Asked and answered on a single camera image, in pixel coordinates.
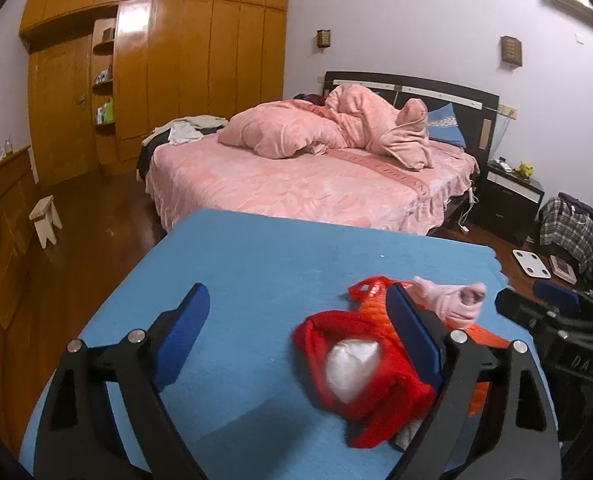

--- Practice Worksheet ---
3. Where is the red cloth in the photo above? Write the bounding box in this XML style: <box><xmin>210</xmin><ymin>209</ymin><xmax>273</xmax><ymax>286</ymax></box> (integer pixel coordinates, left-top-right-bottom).
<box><xmin>293</xmin><ymin>310</ymin><xmax>436</xmax><ymax>448</ymax></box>

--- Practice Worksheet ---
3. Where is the orange foam net sleeve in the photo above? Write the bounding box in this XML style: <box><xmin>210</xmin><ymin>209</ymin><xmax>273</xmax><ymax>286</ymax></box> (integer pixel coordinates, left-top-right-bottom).
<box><xmin>346</xmin><ymin>274</ymin><xmax>512</xmax><ymax>418</ymax></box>

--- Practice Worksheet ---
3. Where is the pink sock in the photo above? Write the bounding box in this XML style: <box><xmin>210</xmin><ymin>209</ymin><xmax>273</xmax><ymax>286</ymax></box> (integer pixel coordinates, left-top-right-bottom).
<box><xmin>407</xmin><ymin>276</ymin><xmax>487</xmax><ymax>330</ymax></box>

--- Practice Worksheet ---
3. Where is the white bathroom scale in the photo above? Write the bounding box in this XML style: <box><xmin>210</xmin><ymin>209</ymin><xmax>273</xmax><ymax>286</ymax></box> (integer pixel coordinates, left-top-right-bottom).
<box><xmin>512</xmin><ymin>249</ymin><xmax>551</xmax><ymax>280</ymax></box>

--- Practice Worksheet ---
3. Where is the plaid shirt on chair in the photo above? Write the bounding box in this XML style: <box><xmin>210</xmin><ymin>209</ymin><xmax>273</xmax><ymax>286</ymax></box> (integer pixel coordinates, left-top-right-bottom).
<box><xmin>538</xmin><ymin>197</ymin><xmax>593</xmax><ymax>275</ymax></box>

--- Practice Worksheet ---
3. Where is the blue table mat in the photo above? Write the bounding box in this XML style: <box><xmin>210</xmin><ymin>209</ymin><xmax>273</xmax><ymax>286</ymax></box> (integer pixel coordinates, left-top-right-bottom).
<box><xmin>18</xmin><ymin>207</ymin><xmax>558</xmax><ymax>480</ymax></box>

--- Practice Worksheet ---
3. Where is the black white nightstand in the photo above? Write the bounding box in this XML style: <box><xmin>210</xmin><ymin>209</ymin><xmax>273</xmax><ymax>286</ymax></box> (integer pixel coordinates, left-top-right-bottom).
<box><xmin>470</xmin><ymin>162</ymin><xmax>545</xmax><ymax>247</ymax></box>

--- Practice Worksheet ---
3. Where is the yellow plush toy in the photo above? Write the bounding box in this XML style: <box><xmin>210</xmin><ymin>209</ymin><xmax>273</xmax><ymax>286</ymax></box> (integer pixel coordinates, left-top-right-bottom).
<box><xmin>513</xmin><ymin>162</ymin><xmax>534</xmax><ymax>180</ymax></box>

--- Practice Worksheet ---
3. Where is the bed with pink sheet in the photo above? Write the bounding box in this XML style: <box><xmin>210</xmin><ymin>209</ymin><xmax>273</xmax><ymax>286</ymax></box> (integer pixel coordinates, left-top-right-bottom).
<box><xmin>144</xmin><ymin>134</ymin><xmax>479</xmax><ymax>235</ymax></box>

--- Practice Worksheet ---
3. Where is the wooden sideboard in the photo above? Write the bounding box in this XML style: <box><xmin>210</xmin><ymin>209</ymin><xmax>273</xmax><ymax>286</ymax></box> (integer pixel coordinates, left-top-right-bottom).
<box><xmin>0</xmin><ymin>148</ymin><xmax>39</xmax><ymax>451</ymax></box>

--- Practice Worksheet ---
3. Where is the small white stool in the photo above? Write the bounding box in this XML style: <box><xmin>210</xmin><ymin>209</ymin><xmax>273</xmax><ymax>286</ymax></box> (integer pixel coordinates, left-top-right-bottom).
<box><xmin>28</xmin><ymin>195</ymin><xmax>63</xmax><ymax>249</ymax></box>

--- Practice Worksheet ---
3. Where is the clothes pile on bed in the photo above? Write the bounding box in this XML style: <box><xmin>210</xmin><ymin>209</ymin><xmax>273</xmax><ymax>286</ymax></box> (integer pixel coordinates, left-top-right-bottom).
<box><xmin>141</xmin><ymin>115</ymin><xmax>228</xmax><ymax>146</ymax></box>

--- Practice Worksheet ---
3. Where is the black headboard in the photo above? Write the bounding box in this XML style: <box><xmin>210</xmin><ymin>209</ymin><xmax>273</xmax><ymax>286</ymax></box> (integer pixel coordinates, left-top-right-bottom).
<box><xmin>318</xmin><ymin>70</ymin><xmax>500</xmax><ymax>171</ymax></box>

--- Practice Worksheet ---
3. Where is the blue pillow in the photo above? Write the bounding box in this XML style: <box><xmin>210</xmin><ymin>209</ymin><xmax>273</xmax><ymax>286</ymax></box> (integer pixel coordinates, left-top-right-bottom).
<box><xmin>427</xmin><ymin>103</ymin><xmax>467</xmax><ymax>148</ymax></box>

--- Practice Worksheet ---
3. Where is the pink crumpled duvet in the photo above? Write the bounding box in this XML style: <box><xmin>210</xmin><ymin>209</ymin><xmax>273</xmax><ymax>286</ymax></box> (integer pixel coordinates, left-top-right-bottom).
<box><xmin>217</xmin><ymin>84</ymin><xmax>433</xmax><ymax>171</ymax></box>

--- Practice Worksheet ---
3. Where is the wooden wardrobe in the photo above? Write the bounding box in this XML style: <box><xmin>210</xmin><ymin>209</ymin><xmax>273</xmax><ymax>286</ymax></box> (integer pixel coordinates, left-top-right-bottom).
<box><xmin>19</xmin><ymin>0</ymin><xmax>288</xmax><ymax>186</ymax></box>

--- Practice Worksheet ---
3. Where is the right wall lamp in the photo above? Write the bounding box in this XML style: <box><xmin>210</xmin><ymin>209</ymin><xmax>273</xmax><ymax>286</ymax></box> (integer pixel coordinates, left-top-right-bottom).
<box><xmin>500</xmin><ymin>36</ymin><xmax>523</xmax><ymax>70</ymax></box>

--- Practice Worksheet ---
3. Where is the wall lamp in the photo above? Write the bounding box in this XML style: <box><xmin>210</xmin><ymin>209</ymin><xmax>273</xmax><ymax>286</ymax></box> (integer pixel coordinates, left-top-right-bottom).
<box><xmin>316</xmin><ymin>29</ymin><xmax>331</xmax><ymax>50</ymax></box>
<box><xmin>500</xmin><ymin>36</ymin><xmax>523</xmax><ymax>70</ymax></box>

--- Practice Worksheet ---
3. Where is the left wall lamp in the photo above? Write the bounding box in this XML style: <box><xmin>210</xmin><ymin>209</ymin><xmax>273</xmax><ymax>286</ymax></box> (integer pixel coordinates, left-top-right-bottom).
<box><xmin>316</xmin><ymin>29</ymin><xmax>331</xmax><ymax>50</ymax></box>

